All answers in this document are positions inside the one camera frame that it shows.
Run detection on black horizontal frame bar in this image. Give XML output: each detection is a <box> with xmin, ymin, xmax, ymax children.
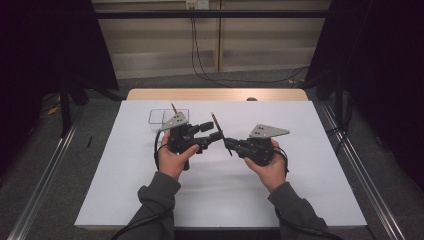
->
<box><xmin>94</xmin><ymin>9</ymin><xmax>329</xmax><ymax>19</ymax></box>

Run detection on hand-held gripper cable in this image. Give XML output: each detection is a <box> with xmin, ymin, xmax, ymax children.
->
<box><xmin>273</xmin><ymin>146</ymin><xmax>344</xmax><ymax>240</ymax></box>
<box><xmin>111</xmin><ymin>130</ymin><xmax>174</xmax><ymax>240</ymax></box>

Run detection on white table cover sheet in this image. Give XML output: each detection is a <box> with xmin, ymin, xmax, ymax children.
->
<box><xmin>74</xmin><ymin>99</ymin><xmax>368</xmax><ymax>229</ymax></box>

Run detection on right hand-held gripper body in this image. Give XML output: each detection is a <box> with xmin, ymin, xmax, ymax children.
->
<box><xmin>233</xmin><ymin>123</ymin><xmax>291</xmax><ymax>167</ymax></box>

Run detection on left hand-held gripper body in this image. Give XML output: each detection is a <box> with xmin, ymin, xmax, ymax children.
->
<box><xmin>159</xmin><ymin>111</ymin><xmax>214</xmax><ymax>171</ymax></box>

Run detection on right hand-held gripper cable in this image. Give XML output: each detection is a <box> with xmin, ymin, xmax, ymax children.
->
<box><xmin>273</xmin><ymin>146</ymin><xmax>344</xmax><ymax>240</ymax></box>

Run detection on white wall socket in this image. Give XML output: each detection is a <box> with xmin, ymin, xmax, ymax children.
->
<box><xmin>185</xmin><ymin>0</ymin><xmax>210</xmax><ymax>10</ymax></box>

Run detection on black wall cable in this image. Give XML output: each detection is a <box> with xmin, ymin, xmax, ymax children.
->
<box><xmin>190</xmin><ymin>6</ymin><xmax>311</xmax><ymax>85</ymax></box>
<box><xmin>191</xmin><ymin>18</ymin><xmax>234</xmax><ymax>89</ymax></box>

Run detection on left hand-held gripper cable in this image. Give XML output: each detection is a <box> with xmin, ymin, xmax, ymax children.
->
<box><xmin>111</xmin><ymin>130</ymin><xmax>174</xmax><ymax>240</ymax></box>

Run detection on metal floor rail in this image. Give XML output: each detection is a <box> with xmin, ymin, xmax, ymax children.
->
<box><xmin>6</xmin><ymin>99</ymin><xmax>88</xmax><ymax>240</ymax></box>
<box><xmin>319</xmin><ymin>101</ymin><xmax>406</xmax><ymax>240</ymax></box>

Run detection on dark curtain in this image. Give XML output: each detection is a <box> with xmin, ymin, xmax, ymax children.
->
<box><xmin>306</xmin><ymin>0</ymin><xmax>424</xmax><ymax>191</ymax></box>
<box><xmin>0</xmin><ymin>0</ymin><xmax>119</xmax><ymax>174</ymax></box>

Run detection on clear plastic pen holder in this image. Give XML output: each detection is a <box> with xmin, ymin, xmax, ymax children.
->
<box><xmin>148</xmin><ymin>108</ymin><xmax>190</xmax><ymax>134</ymax></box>

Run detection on person's left hand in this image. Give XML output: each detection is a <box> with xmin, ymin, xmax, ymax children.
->
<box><xmin>157</xmin><ymin>132</ymin><xmax>201</xmax><ymax>182</ymax></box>

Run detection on person's right hand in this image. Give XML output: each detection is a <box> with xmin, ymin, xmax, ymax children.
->
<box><xmin>244</xmin><ymin>139</ymin><xmax>288</xmax><ymax>194</ymax></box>

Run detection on black stand pole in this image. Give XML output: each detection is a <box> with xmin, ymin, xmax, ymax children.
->
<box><xmin>59</xmin><ymin>78</ymin><xmax>73</xmax><ymax>138</ymax></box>

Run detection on wooden table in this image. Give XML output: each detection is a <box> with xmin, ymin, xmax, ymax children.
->
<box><xmin>126</xmin><ymin>88</ymin><xmax>309</xmax><ymax>102</ymax></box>

